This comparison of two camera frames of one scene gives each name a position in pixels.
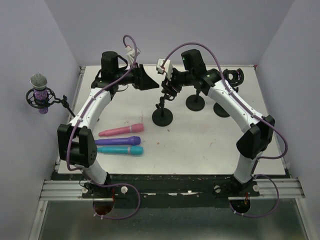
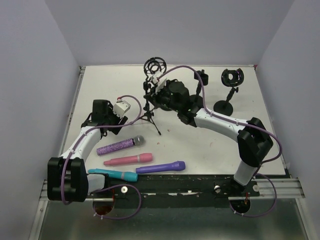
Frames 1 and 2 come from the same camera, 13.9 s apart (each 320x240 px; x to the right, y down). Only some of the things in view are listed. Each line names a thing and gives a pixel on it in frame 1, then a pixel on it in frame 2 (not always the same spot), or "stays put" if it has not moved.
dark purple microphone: x=134 y=140 → x=178 y=165
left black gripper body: x=136 y=78 → x=113 y=120
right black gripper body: x=175 y=83 → x=162 y=97
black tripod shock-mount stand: x=42 y=98 → x=152 y=66
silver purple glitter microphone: x=38 y=81 → x=137 y=140
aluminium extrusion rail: x=72 y=190 stays put
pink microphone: x=132 y=128 → x=140 y=158
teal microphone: x=132 y=150 → x=130 y=176
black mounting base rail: x=220 y=186 stays put
